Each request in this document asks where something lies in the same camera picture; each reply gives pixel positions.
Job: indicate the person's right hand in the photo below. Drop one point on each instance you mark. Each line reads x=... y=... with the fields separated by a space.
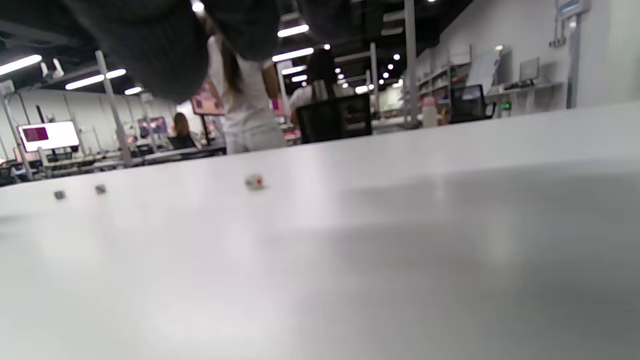
x=150 y=45

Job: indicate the small white dice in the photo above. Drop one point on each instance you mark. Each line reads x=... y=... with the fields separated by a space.
x=59 y=195
x=254 y=182
x=100 y=189

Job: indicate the purple screen monitor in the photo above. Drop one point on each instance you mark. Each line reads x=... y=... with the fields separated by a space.
x=152 y=126

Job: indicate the pink screen monitor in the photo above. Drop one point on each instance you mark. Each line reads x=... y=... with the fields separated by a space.
x=207 y=102

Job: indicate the white screen monitor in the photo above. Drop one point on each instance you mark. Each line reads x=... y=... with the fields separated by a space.
x=55 y=135

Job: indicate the ceiling strip lights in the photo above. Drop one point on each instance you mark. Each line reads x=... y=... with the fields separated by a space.
x=292 y=54

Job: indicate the black office chair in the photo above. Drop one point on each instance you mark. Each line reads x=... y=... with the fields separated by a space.
x=330 y=122

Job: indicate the white bottle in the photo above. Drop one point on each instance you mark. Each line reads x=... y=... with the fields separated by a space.
x=429 y=112

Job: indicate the white shelving unit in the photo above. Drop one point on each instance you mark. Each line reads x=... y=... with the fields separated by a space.
x=440 y=80

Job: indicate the black mesh chair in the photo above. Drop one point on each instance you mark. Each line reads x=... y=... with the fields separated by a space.
x=467 y=102

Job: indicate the grey desktop monitor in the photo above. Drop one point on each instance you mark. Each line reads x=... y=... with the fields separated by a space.
x=529 y=70

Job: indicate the white wall desk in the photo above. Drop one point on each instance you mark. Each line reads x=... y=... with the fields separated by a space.
x=525 y=88

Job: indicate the grey wall conduit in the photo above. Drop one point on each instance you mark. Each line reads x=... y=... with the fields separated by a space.
x=573 y=60

